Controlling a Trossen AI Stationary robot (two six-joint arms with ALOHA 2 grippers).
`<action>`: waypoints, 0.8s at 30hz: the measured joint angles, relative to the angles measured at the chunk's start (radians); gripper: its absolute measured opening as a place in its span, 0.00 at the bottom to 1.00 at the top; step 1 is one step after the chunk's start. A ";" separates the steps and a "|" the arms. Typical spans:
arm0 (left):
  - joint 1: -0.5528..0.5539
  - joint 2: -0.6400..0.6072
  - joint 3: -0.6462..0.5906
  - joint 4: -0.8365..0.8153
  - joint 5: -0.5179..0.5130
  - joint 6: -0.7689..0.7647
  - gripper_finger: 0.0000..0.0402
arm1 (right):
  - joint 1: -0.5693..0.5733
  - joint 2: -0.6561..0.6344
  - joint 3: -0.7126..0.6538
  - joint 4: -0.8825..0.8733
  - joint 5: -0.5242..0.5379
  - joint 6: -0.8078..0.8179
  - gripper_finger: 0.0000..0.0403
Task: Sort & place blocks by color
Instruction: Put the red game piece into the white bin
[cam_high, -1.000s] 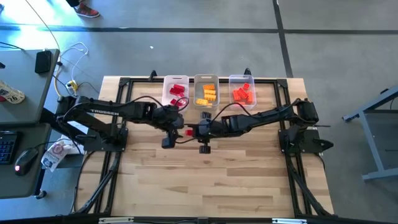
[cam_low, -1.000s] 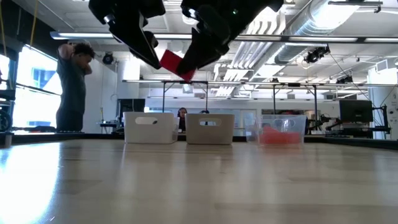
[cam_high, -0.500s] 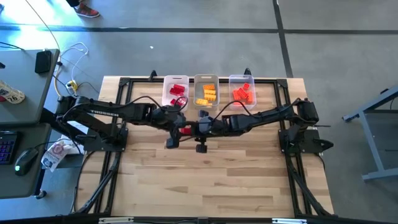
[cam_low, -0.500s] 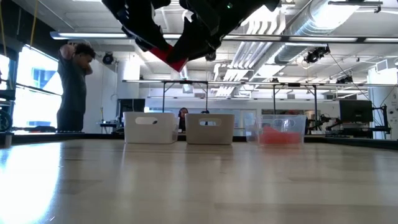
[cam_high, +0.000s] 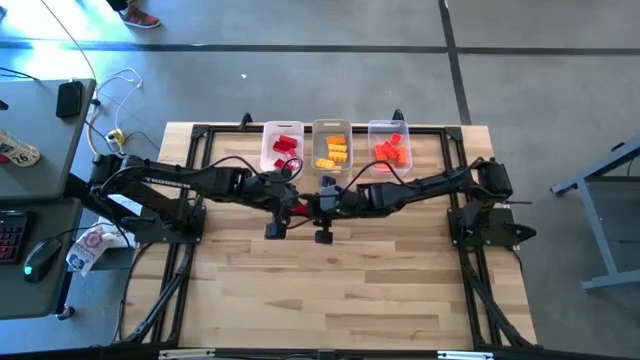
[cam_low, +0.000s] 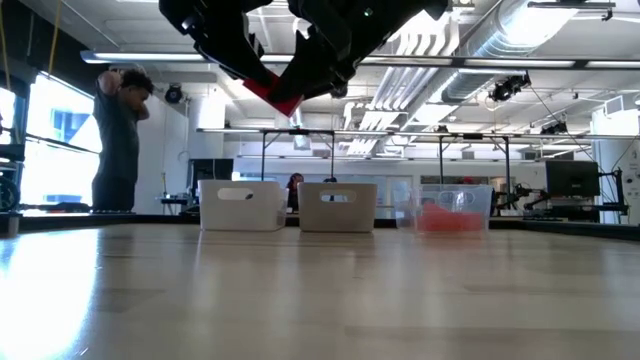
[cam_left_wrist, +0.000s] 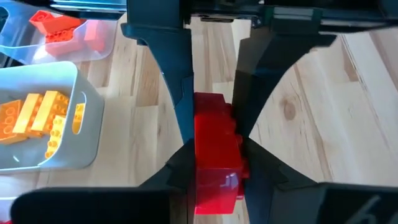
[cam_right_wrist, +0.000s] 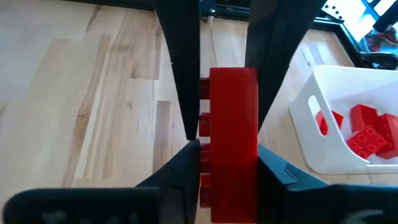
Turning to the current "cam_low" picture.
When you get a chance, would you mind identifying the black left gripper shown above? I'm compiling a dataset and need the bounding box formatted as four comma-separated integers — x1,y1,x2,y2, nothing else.
158,0,280,88

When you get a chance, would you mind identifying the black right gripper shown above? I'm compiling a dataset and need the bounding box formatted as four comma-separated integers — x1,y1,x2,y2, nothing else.
268,0,449,104

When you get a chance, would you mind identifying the red toy block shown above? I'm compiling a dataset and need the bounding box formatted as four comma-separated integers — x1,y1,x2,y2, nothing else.
243,71,304,119

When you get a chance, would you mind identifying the orange toy block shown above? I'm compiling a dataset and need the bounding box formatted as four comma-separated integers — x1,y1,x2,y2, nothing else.
417,201,456,234
452,211,487,234

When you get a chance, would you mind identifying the long ceiling light fixture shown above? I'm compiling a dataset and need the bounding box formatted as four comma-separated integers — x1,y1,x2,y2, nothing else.
79,49,640,72

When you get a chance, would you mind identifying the dark display screen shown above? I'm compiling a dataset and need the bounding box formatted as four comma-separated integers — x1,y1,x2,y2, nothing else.
188,157,235,202

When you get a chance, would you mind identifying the light grey plastic bin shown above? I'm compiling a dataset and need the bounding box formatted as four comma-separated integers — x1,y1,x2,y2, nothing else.
297,181,379,234

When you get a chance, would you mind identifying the white plastic bin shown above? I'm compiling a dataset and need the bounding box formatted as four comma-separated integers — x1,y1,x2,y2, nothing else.
197,179,289,233

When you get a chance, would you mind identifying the clear plastic bin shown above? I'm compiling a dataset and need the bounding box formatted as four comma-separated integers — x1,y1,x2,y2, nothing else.
393,184,494,235

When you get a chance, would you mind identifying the black computer monitor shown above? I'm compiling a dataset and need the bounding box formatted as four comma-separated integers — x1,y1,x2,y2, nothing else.
544,159,602,199

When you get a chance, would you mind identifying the black metal rig frame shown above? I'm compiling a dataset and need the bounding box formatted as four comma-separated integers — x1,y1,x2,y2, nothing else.
438,133,513,212
259,128,337,183

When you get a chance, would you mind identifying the silver ceiling air duct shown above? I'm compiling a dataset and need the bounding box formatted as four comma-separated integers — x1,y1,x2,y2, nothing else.
439,0,584,104

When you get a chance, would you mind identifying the black overhead camera rig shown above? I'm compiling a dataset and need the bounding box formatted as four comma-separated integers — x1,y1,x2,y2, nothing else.
488,73,533,103

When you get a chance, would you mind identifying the yellow hanging strap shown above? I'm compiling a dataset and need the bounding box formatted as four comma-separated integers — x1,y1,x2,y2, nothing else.
47,0,64,77

